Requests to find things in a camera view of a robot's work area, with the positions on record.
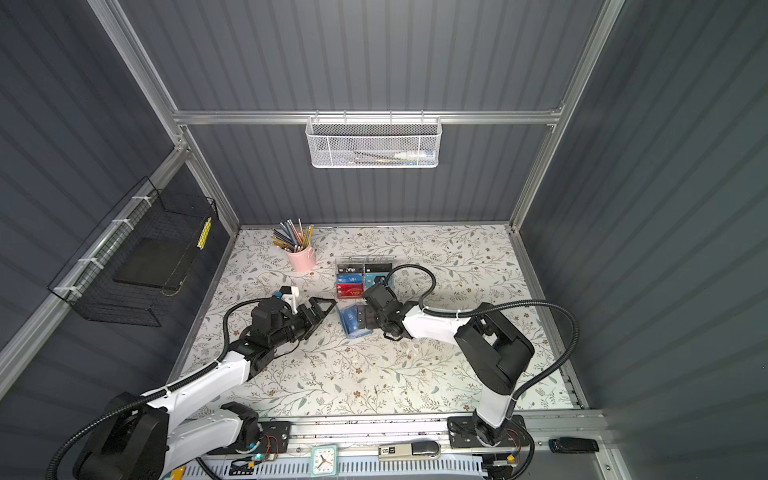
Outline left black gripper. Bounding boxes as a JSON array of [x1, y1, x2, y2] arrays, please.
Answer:
[[269, 297, 335, 351]]

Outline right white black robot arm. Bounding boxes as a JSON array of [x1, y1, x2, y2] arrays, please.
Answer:
[[362, 283, 535, 446]]

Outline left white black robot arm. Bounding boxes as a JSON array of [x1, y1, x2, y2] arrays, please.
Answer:
[[46, 292, 337, 479]]

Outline red VIP card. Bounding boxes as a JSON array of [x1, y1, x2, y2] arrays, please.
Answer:
[[336, 283, 365, 299]]

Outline teal VIP card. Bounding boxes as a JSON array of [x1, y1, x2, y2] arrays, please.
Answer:
[[364, 273, 387, 289]]

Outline blue VIP card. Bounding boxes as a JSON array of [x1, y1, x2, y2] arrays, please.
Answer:
[[336, 273, 364, 284]]

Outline black plain card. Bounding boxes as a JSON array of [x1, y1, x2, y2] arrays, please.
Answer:
[[365, 262, 393, 274]]

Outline black VIP card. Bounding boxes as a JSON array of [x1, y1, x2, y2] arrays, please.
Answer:
[[336, 262, 364, 275]]

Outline pink pencil cup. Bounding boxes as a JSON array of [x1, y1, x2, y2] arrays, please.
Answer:
[[286, 246, 316, 274]]

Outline coloured pencils bunch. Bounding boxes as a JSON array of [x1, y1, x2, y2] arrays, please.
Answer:
[[271, 219, 314, 253]]

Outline yellow tag on basket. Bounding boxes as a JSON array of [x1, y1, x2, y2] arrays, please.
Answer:
[[196, 217, 212, 250]]

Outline silver black label device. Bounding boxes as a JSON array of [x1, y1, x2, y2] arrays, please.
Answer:
[[378, 440, 441, 461]]

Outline small teal desk clock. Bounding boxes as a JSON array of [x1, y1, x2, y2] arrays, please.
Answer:
[[309, 445, 339, 478]]

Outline pens in white basket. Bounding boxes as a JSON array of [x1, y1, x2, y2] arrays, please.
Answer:
[[353, 150, 438, 166]]

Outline black pad in basket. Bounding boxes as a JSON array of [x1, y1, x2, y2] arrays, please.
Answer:
[[113, 238, 198, 293]]

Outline black remote device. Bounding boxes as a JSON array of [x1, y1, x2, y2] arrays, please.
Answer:
[[548, 437, 600, 454]]

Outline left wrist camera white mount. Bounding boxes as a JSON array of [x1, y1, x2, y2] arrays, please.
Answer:
[[274, 285, 300, 314]]

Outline right black corrugated cable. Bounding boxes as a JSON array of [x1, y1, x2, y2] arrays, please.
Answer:
[[383, 263, 581, 403]]

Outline black corrugated cable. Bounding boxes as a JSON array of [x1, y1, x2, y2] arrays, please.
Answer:
[[45, 297, 271, 480], [383, 263, 581, 403]]

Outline white wire mesh basket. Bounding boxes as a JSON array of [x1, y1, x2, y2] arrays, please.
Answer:
[[305, 118, 443, 169]]

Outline black wire wall basket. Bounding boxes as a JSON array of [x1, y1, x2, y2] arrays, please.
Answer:
[[48, 181, 218, 327]]

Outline left black corrugated cable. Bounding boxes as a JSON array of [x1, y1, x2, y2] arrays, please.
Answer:
[[45, 297, 271, 480]]

